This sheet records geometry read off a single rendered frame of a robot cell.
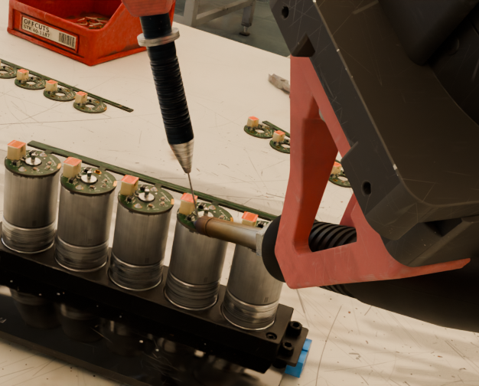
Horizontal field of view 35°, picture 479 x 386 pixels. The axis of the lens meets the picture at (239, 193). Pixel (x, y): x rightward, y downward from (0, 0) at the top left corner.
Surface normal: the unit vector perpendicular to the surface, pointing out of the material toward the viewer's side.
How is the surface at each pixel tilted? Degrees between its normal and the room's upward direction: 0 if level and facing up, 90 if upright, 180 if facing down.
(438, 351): 0
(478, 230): 119
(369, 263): 107
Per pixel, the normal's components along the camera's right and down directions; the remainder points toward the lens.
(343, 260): -0.94, 0.25
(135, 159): 0.18, -0.87
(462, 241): 0.32, 0.85
